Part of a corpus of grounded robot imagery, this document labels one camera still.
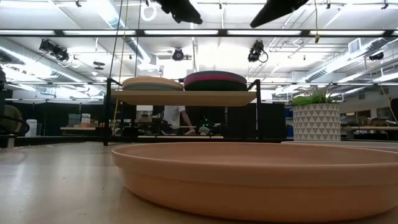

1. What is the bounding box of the magenta plate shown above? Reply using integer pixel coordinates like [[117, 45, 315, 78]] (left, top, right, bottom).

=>
[[183, 73, 248, 86]]

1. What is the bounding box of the pale pink plate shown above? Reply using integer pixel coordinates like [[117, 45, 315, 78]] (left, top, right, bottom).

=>
[[121, 75, 185, 88]]

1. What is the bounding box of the tan plate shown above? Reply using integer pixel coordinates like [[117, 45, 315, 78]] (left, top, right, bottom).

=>
[[109, 142, 398, 223]]

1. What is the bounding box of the person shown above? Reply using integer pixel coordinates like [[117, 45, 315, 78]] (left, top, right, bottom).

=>
[[161, 105, 197, 136]]

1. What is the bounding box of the small green background plant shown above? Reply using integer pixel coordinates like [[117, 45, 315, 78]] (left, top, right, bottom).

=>
[[198, 117, 211, 136]]

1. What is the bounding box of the succulent in patterned white pot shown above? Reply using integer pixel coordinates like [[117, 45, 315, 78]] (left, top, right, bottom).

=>
[[291, 81, 342, 142]]

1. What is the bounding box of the white plastic container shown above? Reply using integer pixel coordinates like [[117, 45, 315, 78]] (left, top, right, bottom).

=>
[[24, 118, 39, 138]]

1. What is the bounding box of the white cable ring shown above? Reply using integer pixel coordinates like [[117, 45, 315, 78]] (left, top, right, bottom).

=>
[[140, 2, 157, 22]]

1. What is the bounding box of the hanging black cable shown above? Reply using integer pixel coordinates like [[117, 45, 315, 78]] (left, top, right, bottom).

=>
[[108, 0, 126, 80]]

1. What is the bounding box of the wooden shelf with black frame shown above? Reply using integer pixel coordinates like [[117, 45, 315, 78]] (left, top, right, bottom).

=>
[[103, 77, 263, 147]]

